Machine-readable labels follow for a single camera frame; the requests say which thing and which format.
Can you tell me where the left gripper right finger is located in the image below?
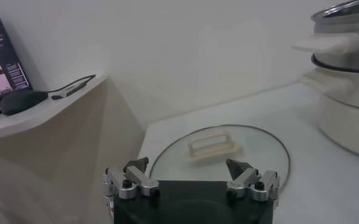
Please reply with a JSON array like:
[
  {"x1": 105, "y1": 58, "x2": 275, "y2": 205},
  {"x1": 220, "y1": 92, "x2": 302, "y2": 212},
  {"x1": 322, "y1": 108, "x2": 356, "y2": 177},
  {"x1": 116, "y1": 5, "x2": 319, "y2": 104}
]
[{"x1": 226, "y1": 158, "x2": 281, "y2": 202}]

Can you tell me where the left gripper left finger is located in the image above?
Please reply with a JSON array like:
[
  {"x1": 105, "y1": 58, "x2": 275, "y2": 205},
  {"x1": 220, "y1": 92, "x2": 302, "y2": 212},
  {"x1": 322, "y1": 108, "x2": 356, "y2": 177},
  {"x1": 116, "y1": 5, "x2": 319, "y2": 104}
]
[{"x1": 102, "y1": 156, "x2": 160, "y2": 200}]

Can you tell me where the round glass pot lid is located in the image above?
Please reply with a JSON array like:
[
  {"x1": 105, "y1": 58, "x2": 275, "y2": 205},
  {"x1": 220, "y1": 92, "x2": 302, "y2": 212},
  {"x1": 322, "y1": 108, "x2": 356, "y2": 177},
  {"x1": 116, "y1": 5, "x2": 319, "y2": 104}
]
[{"x1": 149, "y1": 124, "x2": 291, "y2": 195}]

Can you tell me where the white side table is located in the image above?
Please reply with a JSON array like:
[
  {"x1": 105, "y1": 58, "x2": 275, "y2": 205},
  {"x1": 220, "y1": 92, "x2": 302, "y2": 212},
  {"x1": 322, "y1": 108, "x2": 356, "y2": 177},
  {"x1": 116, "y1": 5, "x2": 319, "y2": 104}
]
[{"x1": 0, "y1": 75, "x2": 145, "y2": 224}]

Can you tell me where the silver USB hub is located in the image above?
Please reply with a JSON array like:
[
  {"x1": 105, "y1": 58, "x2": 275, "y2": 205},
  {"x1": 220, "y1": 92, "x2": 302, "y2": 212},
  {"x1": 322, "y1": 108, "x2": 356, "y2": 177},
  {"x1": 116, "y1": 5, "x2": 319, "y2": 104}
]
[{"x1": 51, "y1": 82, "x2": 85, "y2": 100}]

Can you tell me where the cream electric cooker base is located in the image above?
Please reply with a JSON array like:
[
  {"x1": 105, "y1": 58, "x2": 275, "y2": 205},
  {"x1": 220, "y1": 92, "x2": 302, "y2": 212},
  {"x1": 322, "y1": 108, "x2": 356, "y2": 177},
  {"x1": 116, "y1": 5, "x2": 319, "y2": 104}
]
[{"x1": 299, "y1": 68, "x2": 359, "y2": 161}]

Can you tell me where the black computer mouse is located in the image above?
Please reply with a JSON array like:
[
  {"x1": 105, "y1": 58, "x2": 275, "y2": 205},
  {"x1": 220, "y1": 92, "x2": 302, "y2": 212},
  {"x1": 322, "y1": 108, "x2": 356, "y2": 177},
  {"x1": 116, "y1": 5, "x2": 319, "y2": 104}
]
[{"x1": 1, "y1": 89, "x2": 49, "y2": 116}]

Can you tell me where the black USB hub cable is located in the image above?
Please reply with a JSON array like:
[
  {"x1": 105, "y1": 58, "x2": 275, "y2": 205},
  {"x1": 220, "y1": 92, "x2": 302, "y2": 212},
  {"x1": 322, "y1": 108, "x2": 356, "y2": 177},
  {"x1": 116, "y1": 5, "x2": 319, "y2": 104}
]
[{"x1": 46, "y1": 74, "x2": 97, "y2": 94}]

